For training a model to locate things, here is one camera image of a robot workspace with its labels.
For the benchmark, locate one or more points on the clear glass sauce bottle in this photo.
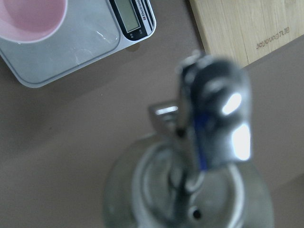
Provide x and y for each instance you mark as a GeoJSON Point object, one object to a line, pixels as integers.
{"type": "Point", "coordinates": [195, 170]}

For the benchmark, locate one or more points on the pink plastic cup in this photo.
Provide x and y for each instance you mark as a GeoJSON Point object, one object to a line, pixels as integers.
{"type": "Point", "coordinates": [30, 21]}

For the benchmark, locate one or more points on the silver digital kitchen scale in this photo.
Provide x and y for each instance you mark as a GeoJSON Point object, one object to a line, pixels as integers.
{"type": "Point", "coordinates": [91, 30]}

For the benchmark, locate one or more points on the wooden cutting board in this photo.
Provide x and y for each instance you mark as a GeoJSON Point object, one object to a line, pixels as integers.
{"type": "Point", "coordinates": [247, 30]}

